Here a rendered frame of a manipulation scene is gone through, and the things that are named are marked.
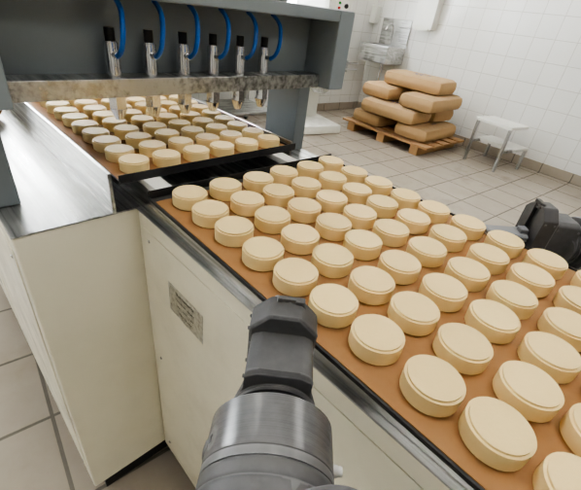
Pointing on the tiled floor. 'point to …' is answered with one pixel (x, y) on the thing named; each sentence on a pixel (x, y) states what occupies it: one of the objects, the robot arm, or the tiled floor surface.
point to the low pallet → (402, 137)
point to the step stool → (498, 138)
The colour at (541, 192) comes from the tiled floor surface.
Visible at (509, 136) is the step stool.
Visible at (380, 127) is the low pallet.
